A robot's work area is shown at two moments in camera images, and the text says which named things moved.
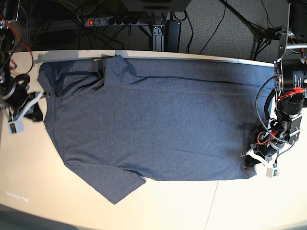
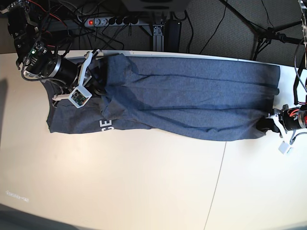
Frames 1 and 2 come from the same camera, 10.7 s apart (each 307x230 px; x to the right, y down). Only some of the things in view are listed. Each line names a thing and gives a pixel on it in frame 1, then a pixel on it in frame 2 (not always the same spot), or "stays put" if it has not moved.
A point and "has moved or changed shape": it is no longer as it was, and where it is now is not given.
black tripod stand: [264, 36] stays put
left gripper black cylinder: [16, 95] to [64, 70]
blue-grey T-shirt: [120, 120] has moved or changed shape
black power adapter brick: [171, 36] stays put
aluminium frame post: [158, 38] stays put
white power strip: [109, 21] stays put
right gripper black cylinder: [266, 149] to [294, 118]
